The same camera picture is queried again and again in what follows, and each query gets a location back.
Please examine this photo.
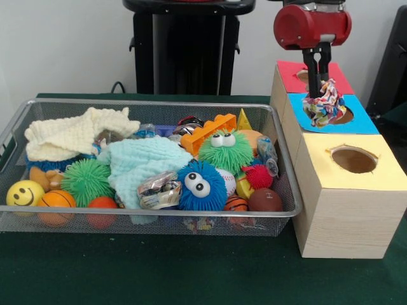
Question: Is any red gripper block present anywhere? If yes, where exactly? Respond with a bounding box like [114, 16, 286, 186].
[273, 4, 353, 99]

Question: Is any multicolour patterned cloth scrap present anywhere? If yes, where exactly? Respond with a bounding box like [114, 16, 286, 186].
[301, 79, 347, 128]

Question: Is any wooden box with three holes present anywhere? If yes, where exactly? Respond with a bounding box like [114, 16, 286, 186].
[270, 60, 407, 259]

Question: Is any clear mesh bin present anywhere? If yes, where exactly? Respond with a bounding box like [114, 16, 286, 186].
[0, 98, 303, 238]

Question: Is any black flat stand bar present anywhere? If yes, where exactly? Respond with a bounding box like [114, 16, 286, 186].
[365, 5, 407, 112]

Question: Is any dark green table cloth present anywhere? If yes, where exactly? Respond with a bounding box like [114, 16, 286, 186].
[0, 92, 407, 305]
[374, 100, 407, 179]

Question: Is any green spiky toy with eyes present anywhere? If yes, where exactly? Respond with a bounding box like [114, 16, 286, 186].
[198, 128, 255, 175]

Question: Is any orange toothed toy block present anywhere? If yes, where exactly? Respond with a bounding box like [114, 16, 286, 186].
[180, 113, 238, 156]

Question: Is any brown toy football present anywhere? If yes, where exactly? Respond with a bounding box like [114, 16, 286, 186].
[247, 187, 284, 213]

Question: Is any blue spiky toy with eyes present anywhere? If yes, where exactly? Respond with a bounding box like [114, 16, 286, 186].
[176, 160, 228, 211]

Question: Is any light blue cloth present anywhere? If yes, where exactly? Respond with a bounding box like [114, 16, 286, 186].
[97, 136, 194, 210]

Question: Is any crushed silver drink can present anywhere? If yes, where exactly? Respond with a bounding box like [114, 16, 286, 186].
[137, 170, 183, 210]

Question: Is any small red-orange ball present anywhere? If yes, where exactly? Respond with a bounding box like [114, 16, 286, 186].
[86, 196, 118, 229]

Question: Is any cream cloth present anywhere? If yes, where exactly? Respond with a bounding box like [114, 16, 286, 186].
[24, 107, 141, 161]

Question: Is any orange toy basketball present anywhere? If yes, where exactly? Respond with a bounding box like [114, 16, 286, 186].
[37, 189, 77, 227]

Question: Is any yellow smiley ball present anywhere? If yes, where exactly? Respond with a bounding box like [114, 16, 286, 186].
[6, 180, 46, 207]

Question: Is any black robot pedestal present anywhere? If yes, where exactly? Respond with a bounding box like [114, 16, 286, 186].
[122, 0, 257, 95]

